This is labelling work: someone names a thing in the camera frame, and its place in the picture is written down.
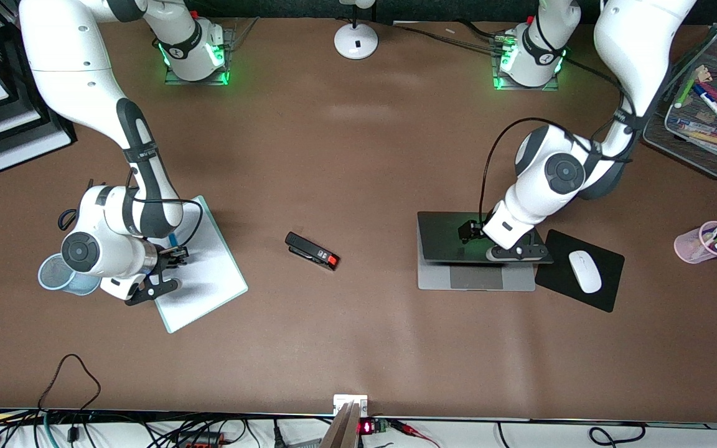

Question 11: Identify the grey laptop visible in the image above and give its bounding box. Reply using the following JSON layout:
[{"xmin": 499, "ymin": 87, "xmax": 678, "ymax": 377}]
[{"xmin": 416, "ymin": 211, "xmax": 549, "ymax": 292}]

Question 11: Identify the mint green clipboard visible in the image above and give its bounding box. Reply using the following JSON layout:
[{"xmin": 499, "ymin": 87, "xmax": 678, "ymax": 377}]
[{"xmin": 147, "ymin": 195, "xmax": 249, "ymax": 334}]

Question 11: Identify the black mouse pad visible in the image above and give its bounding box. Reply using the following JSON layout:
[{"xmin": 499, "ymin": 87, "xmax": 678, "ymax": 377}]
[{"xmin": 534, "ymin": 229, "xmax": 626, "ymax": 313}]

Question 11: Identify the white paper sheet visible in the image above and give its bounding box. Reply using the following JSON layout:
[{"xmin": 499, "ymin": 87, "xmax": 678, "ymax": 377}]
[{"xmin": 154, "ymin": 198, "xmax": 247, "ymax": 332}]

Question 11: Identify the white computer mouse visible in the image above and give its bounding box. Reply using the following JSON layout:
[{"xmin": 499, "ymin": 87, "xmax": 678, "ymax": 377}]
[{"xmin": 568, "ymin": 250, "xmax": 602, "ymax": 294}]

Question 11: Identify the blue mesh pen cup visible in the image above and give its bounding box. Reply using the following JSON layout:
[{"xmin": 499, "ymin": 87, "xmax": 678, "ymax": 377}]
[{"xmin": 37, "ymin": 252, "xmax": 103, "ymax": 296}]

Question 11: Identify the black stapler orange tip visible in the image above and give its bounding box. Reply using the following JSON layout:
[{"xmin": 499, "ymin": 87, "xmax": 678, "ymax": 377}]
[{"xmin": 284, "ymin": 231, "xmax": 340, "ymax": 272}]

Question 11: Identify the black orange power strip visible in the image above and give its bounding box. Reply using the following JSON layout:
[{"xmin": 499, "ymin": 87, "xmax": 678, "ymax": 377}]
[{"xmin": 172, "ymin": 431, "xmax": 227, "ymax": 447}]

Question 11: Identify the pink translucent cup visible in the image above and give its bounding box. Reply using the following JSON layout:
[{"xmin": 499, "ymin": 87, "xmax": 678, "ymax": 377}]
[{"xmin": 674, "ymin": 221, "xmax": 717, "ymax": 264}]

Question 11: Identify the black document tray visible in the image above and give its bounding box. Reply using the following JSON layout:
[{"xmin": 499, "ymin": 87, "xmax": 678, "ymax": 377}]
[{"xmin": 0, "ymin": 0, "xmax": 78, "ymax": 174}]

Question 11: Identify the red clip lead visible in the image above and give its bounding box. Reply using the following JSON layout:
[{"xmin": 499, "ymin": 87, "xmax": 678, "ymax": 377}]
[{"xmin": 390, "ymin": 420, "xmax": 440, "ymax": 447}]

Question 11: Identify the white round lamp base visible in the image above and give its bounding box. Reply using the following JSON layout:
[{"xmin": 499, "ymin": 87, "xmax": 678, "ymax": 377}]
[{"xmin": 334, "ymin": 0, "xmax": 379, "ymax": 60}]

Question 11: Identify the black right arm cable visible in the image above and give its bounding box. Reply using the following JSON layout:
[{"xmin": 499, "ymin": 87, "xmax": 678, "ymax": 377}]
[{"xmin": 128, "ymin": 168, "xmax": 205, "ymax": 248}]

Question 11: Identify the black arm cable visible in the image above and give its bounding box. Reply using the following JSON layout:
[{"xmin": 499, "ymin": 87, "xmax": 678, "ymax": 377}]
[
  {"xmin": 128, "ymin": 168, "xmax": 205, "ymax": 248},
  {"xmin": 480, "ymin": 115, "xmax": 633, "ymax": 226}
]

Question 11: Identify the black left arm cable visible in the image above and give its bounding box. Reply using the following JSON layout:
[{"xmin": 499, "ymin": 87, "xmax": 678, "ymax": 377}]
[{"xmin": 480, "ymin": 115, "xmax": 633, "ymax": 226}]

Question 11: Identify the black looped cable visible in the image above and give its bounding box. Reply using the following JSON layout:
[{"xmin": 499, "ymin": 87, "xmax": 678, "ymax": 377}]
[{"xmin": 38, "ymin": 353, "xmax": 101, "ymax": 413}]

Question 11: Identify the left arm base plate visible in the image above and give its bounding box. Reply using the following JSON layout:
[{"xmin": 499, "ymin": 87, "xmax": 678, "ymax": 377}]
[{"xmin": 492, "ymin": 34, "xmax": 561, "ymax": 92}]

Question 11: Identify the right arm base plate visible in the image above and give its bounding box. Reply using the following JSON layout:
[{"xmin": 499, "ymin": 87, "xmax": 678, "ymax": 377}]
[{"xmin": 164, "ymin": 28, "xmax": 233, "ymax": 86}]

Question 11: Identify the black base cable bundle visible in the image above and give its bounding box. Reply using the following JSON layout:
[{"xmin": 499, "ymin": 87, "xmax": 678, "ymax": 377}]
[{"xmin": 393, "ymin": 21, "xmax": 508, "ymax": 54}]

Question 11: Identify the black coiled cable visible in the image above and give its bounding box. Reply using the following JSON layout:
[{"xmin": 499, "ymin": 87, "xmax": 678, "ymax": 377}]
[{"xmin": 589, "ymin": 423, "xmax": 645, "ymax": 447}]

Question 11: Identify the aluminium profile post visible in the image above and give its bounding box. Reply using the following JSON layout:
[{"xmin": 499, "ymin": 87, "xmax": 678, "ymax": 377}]
[{"xmin": 320, "ymin": 394, "xmax": 369, "ymax": 448}]

